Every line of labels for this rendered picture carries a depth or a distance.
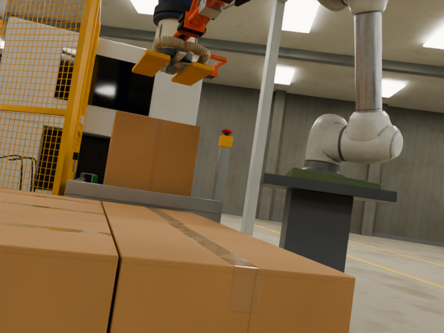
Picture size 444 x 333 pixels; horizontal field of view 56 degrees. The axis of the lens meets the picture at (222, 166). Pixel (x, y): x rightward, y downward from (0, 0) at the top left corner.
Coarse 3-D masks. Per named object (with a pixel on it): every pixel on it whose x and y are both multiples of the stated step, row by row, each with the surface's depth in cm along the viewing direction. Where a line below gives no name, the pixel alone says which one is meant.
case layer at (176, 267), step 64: (0, 192) 139; (0, 256) 55; (64, 256) 57; (128, 256) 60; (192, 256) 67; (256, 256) 78; (0, 320) 55; (64, 320) 57; (128, 320) 60; (192, 320) 62; (256, 320) 65; (320, 320) 69
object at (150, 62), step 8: (144, 56) 165; (152, 56) 163; (160, 56) 163; (168, 56) 165; (136, 64) 181; (144, 64) 176; (152, 64) 175; (160, 64) 173; (136, 72) 192; (144, 72) 190; (152, 72) 187
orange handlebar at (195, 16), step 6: (210, 0) 134; (192, 12) 150; (192, 18) 150; (198, 18) 149; (204, 18) 148; (210, 18) 148; (198, 24) 156; (174, 36) 173; (186, 36) 171; (216, 60) 195; (222, 60) 195; (216, 66) 205
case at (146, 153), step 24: (120, 120) 189; (144, 120) 192; (120, 144) 189; (144, 144) 192; (168, 144) 195; (192, 144) 198; (120, 168) 189; (144, 168) 192; (168, 168) 195; (192, 168) 198; (168, 192) 195
